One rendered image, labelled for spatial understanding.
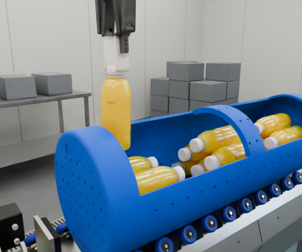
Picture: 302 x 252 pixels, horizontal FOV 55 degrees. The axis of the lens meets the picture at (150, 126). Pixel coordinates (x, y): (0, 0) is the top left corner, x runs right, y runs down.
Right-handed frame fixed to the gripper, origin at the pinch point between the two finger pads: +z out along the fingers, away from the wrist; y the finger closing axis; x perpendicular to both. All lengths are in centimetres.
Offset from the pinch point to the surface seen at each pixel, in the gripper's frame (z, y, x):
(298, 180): 42, -12, -63
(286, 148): 27, -15, -47
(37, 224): 33.6, 2.3, 18.5
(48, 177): 137, 255, -60
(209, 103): 72, 218, -279
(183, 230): 40.5, -10.2, -10.8
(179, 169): 26.8, -6.4, -12.6
